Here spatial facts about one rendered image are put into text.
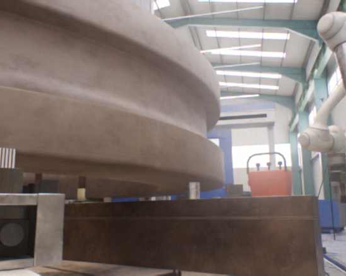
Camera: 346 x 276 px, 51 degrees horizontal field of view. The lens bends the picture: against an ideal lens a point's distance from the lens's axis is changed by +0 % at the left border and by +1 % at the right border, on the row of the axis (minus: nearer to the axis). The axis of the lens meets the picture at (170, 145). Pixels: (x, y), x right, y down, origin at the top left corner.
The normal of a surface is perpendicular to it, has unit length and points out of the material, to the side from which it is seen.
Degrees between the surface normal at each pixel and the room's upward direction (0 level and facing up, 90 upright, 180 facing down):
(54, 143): 90
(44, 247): 90
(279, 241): 90
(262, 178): 97
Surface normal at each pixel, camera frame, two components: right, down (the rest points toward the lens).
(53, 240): 0.56, -0.16
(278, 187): -0.51, -0.04
